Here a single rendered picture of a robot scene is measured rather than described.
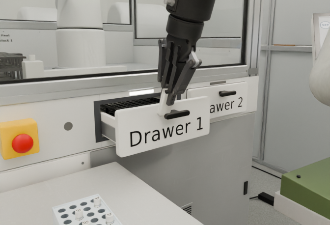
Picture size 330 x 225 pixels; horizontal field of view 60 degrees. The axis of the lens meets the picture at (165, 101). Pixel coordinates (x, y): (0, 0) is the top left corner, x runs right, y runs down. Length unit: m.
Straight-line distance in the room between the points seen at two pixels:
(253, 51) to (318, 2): 1.25
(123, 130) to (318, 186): 0.42
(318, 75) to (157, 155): 0.50
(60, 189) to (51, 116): 0.17
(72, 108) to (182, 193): 0.50
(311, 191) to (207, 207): 0.59
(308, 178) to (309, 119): 1.73
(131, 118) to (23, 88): 0.24
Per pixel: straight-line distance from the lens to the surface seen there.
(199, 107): 0.79
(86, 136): 0.77
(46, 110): 0.72
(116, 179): 0.71
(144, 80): 0.82
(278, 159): 2.64
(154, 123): 0.70
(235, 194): 1.27
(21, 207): 0.67
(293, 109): 2.45
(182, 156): 0.98
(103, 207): 0.55
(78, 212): 0.52
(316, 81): 0.75
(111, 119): 0.72
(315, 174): 0.71
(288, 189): 0.67
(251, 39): 1.15
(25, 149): 0.66
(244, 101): 1.12
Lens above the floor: 1.08
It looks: 12 degrees down
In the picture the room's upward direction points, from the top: straight up
